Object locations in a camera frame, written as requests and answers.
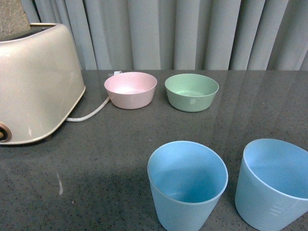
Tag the blue cup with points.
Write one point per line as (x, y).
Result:
(187, 179)
(272, 188)

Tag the pink bowl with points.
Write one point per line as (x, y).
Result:
(131, 90)

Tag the green bowl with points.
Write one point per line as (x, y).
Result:
(191, 92)

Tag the grey curtain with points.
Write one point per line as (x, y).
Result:
(182, 34)

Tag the cream toaster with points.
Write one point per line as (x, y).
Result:
(40, 83)

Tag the bread slice in toaster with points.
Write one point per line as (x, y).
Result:
(13, 19)

